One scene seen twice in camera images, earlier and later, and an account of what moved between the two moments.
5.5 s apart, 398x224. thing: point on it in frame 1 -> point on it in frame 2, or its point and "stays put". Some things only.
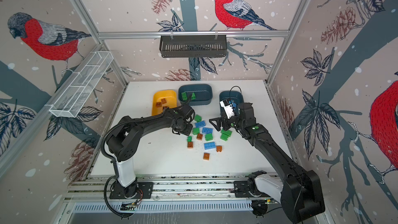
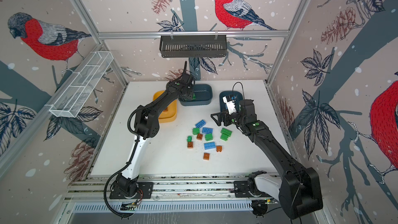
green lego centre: [195, 130] stays put
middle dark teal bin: [203, 93] stays put
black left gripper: [188, 131] -> [190, 96]
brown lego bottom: [206, 156] stays put
